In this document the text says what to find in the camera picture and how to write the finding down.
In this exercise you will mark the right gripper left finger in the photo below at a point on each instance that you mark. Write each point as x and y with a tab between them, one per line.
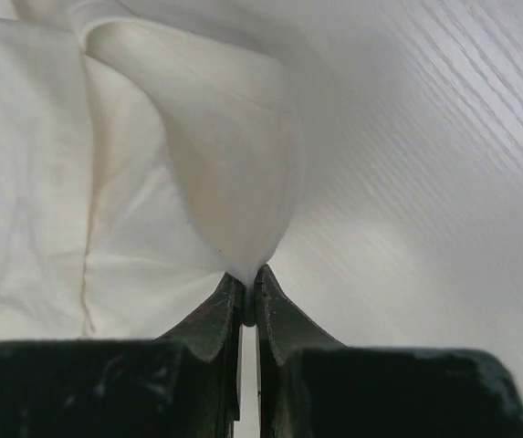
184	383

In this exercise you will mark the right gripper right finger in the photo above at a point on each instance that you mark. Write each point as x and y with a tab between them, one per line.
312	385

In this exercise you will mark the white floral print t-shirt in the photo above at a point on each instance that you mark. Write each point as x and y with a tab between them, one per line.
138	164

